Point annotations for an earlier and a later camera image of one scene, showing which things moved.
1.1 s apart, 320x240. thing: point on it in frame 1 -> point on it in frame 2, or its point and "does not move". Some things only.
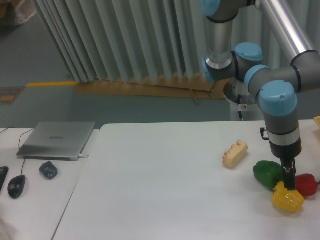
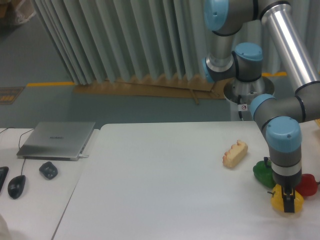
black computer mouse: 16,186 does not move
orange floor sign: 8,95 does not move
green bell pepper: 269,173 does not move
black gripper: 287,152 -> 288,176
